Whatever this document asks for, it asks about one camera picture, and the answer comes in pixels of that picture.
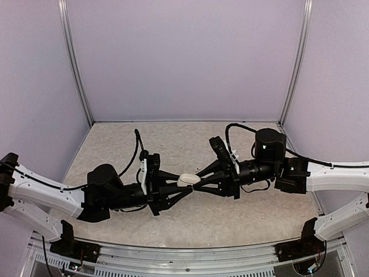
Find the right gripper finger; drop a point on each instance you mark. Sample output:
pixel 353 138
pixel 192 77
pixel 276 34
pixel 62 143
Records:
pixel 217 168
pixel 216 184

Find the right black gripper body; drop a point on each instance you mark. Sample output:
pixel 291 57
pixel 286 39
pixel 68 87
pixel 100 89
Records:
pixel 232 175

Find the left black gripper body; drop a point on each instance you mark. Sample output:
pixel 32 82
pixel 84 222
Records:
pixel 153 193

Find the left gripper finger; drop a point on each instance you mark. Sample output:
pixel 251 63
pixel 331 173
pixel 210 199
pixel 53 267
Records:
pixel 170 195
pixel 166 178

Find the white earbud charging case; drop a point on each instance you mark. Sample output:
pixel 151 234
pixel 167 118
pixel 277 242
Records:
pixel 187 179

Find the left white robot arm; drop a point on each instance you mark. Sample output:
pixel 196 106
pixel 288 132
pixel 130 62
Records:
pixel 23 192

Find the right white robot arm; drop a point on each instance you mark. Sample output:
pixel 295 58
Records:
pixel 297 174

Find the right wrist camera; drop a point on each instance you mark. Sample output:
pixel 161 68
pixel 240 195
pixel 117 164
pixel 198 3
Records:
pixel 223 154

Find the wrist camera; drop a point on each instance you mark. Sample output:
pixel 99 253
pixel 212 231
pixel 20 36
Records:
pixel 223 154
pixel 150 164

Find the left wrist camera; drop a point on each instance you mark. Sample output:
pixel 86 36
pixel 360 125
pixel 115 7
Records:
pixel 150 164

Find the front aluminium rail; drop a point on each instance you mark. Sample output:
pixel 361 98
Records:
pixel 125 260

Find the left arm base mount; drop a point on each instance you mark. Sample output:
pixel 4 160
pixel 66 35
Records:
pixel 75 249

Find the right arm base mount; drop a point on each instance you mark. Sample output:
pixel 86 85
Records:
pixel 297 249

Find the right aluminium frame post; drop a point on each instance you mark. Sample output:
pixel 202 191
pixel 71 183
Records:
pixel 297 65

